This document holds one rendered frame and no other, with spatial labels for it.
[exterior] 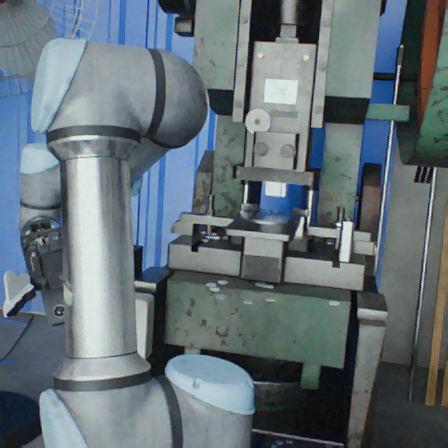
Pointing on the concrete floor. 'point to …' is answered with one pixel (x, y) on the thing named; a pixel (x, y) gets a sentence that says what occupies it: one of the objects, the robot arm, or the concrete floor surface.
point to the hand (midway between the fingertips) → (60, 307)
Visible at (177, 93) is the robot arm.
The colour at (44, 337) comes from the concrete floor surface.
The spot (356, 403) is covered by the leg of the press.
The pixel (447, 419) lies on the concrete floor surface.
